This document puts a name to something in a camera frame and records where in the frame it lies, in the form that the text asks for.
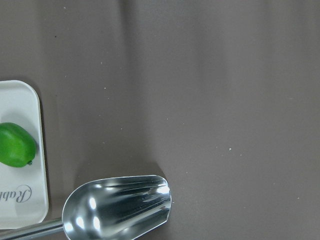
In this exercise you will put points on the metal ice scoop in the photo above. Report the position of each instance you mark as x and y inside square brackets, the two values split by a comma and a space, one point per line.
[116, 208]

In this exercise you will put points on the cream rectangular tray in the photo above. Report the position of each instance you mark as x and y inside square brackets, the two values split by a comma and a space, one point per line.
[23, 183]

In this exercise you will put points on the green lime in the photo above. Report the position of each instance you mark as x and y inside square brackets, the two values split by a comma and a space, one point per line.
[17, 147]

